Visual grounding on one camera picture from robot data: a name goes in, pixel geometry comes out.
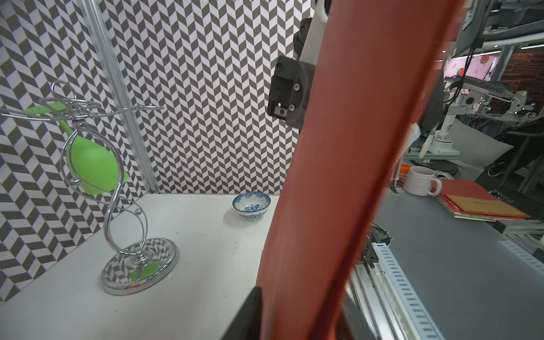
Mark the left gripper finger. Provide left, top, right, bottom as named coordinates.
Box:
left=222, top=286, right=263, bottom=340

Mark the plain red paper bag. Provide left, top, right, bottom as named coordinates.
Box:
left=256, top=1, right=463, bottom=339

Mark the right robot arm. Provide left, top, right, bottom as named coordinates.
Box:
left=266, top=0, right=332, bottom=130

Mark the blue white ceramic dish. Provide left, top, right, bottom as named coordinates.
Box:
left=232, top=191, right=271, bottom=222

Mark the white ceramic mug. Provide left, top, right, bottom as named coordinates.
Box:
left=402, top=166, right=442, bottom=197

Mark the stack of red books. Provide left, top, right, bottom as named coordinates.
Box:
left=436, top=179, right=530, bottom=222

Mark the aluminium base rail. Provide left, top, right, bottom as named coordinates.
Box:
left=337, top=224, right=443, bottom=339

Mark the green wire rack stand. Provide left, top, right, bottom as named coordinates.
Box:
left=1, top=80, right=179, bottom=296

